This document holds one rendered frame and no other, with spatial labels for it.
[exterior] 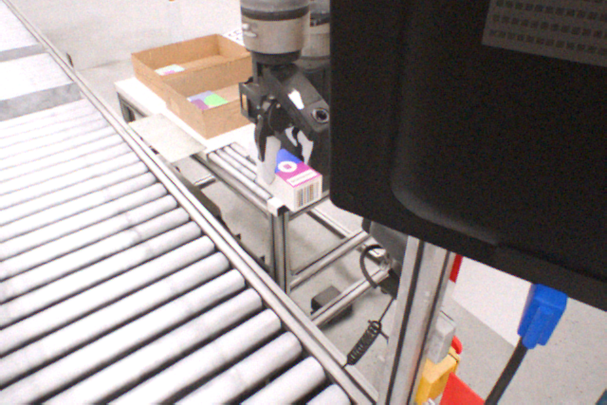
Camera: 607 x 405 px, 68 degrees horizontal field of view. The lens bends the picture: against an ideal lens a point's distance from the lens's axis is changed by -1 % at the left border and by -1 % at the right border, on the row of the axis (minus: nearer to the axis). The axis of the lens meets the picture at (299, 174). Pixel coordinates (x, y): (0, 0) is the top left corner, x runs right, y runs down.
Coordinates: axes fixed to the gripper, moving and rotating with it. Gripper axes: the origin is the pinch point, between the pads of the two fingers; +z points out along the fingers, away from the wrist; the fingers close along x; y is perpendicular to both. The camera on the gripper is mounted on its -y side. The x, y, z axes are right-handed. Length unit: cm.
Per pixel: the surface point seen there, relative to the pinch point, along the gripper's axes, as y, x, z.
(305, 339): -8.6, 3.1, 30.7
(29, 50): 179, 11, 28
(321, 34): 30.8, -32.4, -7.6
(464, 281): -32.0, -0.4, -3.1
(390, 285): -22.8, 0.1, 5.5
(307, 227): 80, -68, 105
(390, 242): -21.6, 0.0, -1.3
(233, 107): 64, -26, 22
